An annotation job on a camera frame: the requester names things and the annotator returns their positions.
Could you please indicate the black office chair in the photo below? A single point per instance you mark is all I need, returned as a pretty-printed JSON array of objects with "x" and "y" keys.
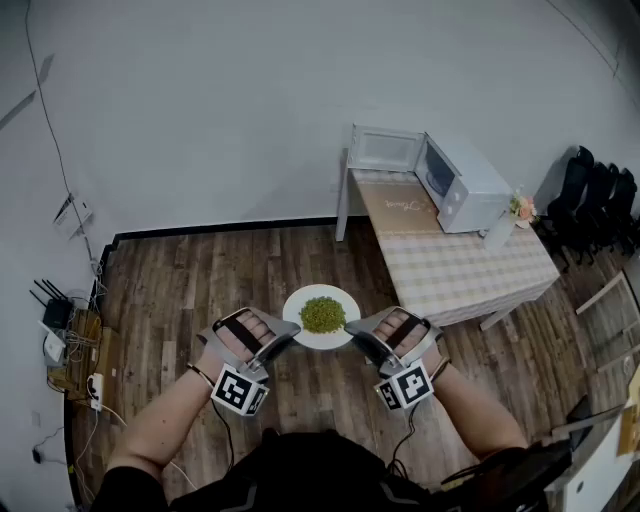
[
  {"x": 570, "y": 200},
  {"x": 625, "y": 200},
  {"x": 602, "y": 200}
]

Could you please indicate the black carried pack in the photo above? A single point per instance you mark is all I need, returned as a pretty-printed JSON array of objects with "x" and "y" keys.
[{"x": 525, "y": 465}]

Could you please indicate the white round plate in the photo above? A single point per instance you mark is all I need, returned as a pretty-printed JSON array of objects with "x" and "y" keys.
[{"x": 322, "y": 341}]

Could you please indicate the black router with antennas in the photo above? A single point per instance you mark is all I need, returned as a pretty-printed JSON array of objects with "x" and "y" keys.
[{"x": 56, "y": 315}]

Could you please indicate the black power adapter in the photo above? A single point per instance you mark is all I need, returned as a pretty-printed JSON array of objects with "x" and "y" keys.
[{"x": 37, "y": 456}]

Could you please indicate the checked tablecloth table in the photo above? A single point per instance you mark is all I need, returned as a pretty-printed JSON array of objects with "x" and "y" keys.
[{"x": 450, "y": 270}]

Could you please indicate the white router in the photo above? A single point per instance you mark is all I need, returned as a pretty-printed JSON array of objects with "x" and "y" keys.
[{"x": 54, "y": 347}]

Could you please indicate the white power strip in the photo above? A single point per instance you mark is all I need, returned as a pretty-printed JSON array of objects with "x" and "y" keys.
[{"x": 96, "y": 392}]

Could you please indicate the person's left hand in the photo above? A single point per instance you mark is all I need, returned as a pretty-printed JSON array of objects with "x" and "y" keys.
[{"x": 257, "y": 325}]

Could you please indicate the person's black clothing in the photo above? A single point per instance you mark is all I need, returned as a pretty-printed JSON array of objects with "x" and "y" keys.
[{"x": 310, "y": 475}]

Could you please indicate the person's right hand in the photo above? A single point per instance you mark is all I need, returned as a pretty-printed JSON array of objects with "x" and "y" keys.
[{"x": 387, "y": 327}]

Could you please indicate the brown cardboard box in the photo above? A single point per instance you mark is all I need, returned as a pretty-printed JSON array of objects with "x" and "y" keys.
[{"x": 105, "y": 350}]

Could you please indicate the white microwave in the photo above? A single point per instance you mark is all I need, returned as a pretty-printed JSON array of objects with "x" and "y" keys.
[{"x": 475, "y": 190}]

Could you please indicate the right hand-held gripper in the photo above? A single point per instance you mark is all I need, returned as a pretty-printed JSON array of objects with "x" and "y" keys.
[{"x": 410, "y": 385}]

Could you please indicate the flower bouquet in white vase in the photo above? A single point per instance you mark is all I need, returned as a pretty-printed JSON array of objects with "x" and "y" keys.
[{"x": 522, "y": 207}]

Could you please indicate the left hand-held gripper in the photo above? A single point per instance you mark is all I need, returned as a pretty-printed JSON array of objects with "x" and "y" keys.
[{"x": 235, "y": 390}]

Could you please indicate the thin black right wristband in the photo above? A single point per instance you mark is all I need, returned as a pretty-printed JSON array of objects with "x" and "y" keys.
[{"x": 441, "y": 369}]

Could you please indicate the person's right forearm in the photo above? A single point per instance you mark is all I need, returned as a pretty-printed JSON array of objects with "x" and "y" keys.
[{"x": 475, "y": 415}]

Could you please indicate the thin black left wristband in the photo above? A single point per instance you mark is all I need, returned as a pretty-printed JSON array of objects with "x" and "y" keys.
[{"x": 202, "y": 374}]

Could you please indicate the white wall panel box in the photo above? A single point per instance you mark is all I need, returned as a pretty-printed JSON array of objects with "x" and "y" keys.
[{"x": 72, "y": 217}]

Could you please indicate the pile of green mung beans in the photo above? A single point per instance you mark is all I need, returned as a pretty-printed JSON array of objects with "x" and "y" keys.
[{"x": 322, "y": 315}]

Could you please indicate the thin black wristband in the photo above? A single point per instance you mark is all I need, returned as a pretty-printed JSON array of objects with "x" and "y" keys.
[
  {"x": 441, "y": 369},
  {"x": 202, "y": 374}
]

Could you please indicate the person's left forearm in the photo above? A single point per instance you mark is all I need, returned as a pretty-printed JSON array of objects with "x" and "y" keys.
[{"x": 165, "y": 425}]

